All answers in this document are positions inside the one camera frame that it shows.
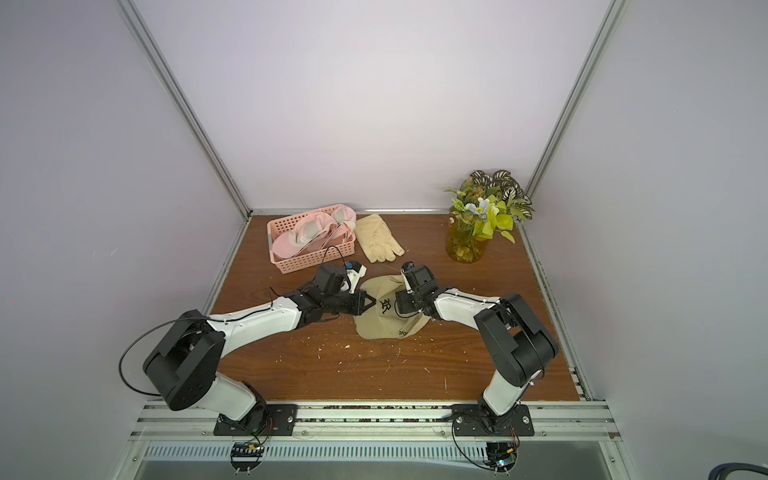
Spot beige baseball cap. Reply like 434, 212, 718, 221
354, 275, 430, 340

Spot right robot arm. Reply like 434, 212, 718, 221
396, 262, 559, 417

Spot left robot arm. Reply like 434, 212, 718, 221
143, 261, 375, 432

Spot pink baseball cap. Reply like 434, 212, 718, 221
323, 204, 357, 247
271, 212, 338, 259

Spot pink plastic basket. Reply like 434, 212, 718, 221
267, 204, 356, 274

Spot cream work glove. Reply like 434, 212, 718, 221
355, 214, 405, 263

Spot artificial green plant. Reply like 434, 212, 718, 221
449, 170, 534, 243

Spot left circuit board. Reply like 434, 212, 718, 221
229, 442, 266, 475

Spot circuit board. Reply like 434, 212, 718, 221
229, 442, 266, 475
484, 442, 519, 474

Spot right circuit board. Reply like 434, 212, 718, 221
484, 442, 519, 474

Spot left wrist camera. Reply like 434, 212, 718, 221
344, 260, 367, 292

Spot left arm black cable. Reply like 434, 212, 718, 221
117, 244, 352, 398

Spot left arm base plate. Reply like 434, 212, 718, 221
213, 403, 298, 437

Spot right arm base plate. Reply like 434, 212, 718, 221
447, 404, 535, 437

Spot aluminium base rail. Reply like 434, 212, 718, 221
111, 401, 638, 479

